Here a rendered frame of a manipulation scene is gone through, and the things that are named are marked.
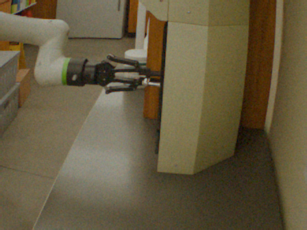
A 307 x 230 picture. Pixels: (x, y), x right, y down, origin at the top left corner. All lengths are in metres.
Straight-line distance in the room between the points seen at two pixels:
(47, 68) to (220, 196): 0.67
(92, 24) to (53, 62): 5.02
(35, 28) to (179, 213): 0.73
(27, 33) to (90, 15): 5.03
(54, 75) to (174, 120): 0.40
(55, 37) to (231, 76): 0.57
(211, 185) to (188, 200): 0.11
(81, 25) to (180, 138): 5.23
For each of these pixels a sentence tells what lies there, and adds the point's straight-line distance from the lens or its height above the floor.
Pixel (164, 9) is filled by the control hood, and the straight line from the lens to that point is 1.12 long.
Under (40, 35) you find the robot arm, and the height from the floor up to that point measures 1.33.
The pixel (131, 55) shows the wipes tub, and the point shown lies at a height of 1.09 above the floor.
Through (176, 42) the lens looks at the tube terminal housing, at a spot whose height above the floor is 1.35.
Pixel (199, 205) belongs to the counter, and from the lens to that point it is 1.18.
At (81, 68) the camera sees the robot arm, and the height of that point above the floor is 1.23.
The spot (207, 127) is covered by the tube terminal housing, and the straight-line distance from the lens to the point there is 1.26.
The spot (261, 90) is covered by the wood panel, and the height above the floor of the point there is 1.11.
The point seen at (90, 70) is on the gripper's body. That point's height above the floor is 1.22.
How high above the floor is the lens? 1.65
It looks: 25 degrees down
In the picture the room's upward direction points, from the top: 4 degrees clockwise
